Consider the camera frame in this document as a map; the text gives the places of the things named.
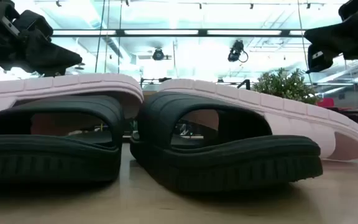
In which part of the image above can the black hanging cable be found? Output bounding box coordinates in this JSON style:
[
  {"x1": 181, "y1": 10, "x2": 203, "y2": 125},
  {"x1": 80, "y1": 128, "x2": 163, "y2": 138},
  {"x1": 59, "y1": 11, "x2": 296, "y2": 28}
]
[{"x1": 94, "y1": 0, "x2": 106, "y2": 74}]

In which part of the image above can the yellow hanging cable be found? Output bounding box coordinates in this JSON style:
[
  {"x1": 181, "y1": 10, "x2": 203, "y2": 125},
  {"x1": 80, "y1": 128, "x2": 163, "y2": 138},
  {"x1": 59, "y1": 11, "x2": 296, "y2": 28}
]
[{"x1": 296, "y1": 0, "x2": 313, "y2": 85}]

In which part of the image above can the black overhead camera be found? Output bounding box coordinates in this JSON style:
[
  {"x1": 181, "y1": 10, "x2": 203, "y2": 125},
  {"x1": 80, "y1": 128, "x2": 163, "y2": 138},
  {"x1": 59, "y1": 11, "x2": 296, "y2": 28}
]
[{"x1": 152, "y1": 48, "x2": 172, "y2": 62}]

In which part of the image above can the pink foam slide sandal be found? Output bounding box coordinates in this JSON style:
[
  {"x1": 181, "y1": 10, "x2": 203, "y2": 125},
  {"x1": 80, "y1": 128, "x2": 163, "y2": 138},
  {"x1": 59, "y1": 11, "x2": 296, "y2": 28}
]
[
  {"x1": 0, "y1": 73, "x2": 145, "y2": 121},
  {"x1": 158, "y1": 78, "x2": 358, "y2": 162}
]

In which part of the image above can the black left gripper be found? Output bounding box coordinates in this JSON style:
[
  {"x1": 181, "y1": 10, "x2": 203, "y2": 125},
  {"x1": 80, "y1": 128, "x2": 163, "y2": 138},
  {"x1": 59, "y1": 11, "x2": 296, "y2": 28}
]
[{"x1": 0, "y1": 0, "x2": 83, "y2": 77}]

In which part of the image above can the black overhead crossbar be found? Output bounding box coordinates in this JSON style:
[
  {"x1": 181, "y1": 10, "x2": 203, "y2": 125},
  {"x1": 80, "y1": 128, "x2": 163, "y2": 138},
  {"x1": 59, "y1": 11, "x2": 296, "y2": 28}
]
[{"x1": 51, "y1": 29, "x2": 307, "y2": 38}]

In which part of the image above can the black background table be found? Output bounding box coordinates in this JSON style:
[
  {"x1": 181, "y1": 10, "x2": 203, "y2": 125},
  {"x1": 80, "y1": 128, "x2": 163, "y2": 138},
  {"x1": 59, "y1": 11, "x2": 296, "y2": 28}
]
[{"x1": 328, "y1": 107, "x2": 358, "y2": 125}]

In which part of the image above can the black ceiling camera with cable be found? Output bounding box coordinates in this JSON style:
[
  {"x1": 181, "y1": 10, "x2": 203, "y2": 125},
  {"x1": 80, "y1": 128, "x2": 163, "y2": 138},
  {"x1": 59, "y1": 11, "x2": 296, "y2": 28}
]
[{"x1": 227, "y1": 39, "x2": 249, "y2": 63}]

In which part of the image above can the small green potted plant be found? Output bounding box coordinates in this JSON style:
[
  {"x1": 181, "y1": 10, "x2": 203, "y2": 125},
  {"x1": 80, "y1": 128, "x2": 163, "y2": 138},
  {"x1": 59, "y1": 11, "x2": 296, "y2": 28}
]
[{"x1": 252, "y1": 67, "x2": 321, "y2": 106}]

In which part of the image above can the black rubber slide sandal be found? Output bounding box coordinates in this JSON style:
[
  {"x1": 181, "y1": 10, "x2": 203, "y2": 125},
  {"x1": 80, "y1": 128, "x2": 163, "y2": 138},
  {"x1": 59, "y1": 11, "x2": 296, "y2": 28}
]
[
  {"x1": 0, "y1": 95, "x2": 126, "y2": 183},
  {"x1": 129, "y1": 91, "x2": 324, "y2": 192}
]

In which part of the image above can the red plastic bin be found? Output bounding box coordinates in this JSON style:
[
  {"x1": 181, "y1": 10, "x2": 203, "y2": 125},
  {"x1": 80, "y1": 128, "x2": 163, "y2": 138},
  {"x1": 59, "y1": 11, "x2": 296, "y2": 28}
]
[{"x1": 317, "y1": 98, "x2": 335, "y2": 108}]

